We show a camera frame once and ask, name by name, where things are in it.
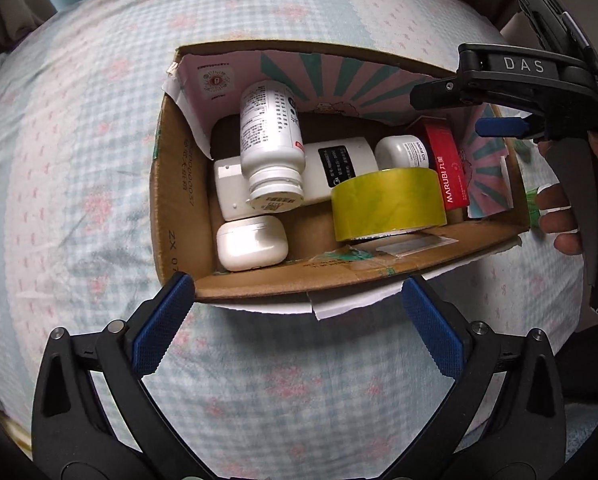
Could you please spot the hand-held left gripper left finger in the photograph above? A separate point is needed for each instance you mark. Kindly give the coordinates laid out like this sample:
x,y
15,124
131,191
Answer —
x,y
161,327

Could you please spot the small white jar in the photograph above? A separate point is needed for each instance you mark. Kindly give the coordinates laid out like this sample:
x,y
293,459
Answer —
x,y
399,152

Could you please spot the white earbuds case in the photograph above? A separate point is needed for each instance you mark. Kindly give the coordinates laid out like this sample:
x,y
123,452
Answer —
x,y
251,242

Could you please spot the cardboard box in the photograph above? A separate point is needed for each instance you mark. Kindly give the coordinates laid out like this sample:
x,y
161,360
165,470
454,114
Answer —
x,y
329,275

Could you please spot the white pill bottle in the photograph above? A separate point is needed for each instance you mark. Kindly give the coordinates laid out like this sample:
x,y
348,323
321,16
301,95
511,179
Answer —
x,y
269,130

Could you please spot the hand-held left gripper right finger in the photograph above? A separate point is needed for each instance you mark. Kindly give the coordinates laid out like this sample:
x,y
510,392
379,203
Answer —
x,y
434,330

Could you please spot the checked floral bed sheet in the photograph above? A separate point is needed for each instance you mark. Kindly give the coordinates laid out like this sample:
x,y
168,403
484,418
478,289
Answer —
x,y
79,185

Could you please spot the small red carton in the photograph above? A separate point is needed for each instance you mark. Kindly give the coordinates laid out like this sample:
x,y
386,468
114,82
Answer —
x,y
446,170

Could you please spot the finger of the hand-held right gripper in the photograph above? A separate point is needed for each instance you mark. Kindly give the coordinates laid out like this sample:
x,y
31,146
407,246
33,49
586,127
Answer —
x,y
459,91
504,127

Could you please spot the person's right hand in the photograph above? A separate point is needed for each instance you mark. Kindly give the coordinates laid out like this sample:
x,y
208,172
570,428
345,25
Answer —
x,y
556,210

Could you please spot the yellow tape roll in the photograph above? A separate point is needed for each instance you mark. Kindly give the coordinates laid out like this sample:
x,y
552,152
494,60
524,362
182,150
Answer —
x,y
384,200

